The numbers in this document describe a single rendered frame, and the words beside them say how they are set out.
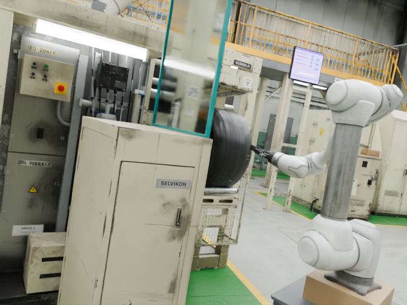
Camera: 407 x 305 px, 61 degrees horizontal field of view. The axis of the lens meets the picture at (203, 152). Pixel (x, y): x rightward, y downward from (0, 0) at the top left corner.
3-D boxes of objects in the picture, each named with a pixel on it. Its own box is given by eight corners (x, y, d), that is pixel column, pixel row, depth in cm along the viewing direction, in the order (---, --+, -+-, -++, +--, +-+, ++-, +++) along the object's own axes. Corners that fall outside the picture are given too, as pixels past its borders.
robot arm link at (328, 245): (357, 276, 136) (317, 281, 125) (324, 260, 150) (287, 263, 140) (390, 83, 132) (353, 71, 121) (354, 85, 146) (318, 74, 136)
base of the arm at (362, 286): (386, 287, 150) (389, 275, 150) (363, 296, 136) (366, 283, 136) (347, 269, 164) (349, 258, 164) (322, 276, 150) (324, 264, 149)
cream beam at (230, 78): (188, 76, 241) (191, 55, 239) (171, 77, 262) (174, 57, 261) (253, 92, 273) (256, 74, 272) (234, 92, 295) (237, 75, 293)
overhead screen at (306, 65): (289, 78, 581) (295, 45, 577) (287, 78, 586) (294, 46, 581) (318, 85, 601) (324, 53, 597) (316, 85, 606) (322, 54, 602)
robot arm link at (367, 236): (383, 277, 145) (394, 227, 143) (355, 280, 136) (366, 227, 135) (351, 261, 159) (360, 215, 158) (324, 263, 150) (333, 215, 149)
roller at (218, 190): (192, 185, 223) (191, 192, 223) (195, 186, 219) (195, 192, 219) (234, 187, 242) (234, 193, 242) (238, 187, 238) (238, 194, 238)
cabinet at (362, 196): (331, 220, 612) (344, 152, 602) (311, 210, 667) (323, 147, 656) (370, 223, 643) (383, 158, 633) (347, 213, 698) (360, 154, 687)
